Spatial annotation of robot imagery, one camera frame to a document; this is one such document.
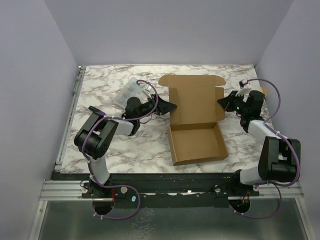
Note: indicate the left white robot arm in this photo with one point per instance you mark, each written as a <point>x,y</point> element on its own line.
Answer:
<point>95,136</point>

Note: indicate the aluminium side rail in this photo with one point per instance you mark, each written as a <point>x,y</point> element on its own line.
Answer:
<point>70,117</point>

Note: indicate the aluminium front extrusion rail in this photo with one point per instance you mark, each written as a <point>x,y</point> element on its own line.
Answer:
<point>73,190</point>

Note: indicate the black metal base rail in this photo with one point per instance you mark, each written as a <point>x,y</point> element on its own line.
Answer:
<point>125,196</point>

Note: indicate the brown cardboard box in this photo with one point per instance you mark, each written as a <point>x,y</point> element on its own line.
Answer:
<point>194,133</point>

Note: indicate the purple black highlighter marker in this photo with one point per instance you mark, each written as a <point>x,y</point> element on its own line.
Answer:
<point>96,110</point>

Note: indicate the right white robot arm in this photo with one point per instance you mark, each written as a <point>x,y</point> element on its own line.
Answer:
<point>279,161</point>

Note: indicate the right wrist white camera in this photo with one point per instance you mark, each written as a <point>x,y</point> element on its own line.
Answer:
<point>245,88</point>

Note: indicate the clear plastic screw organizer box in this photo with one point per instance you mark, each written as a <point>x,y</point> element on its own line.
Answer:
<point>130,89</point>

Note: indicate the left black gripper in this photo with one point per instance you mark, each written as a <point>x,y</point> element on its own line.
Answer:
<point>163,107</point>

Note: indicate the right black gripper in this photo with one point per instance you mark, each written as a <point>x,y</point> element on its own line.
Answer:
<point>232,102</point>

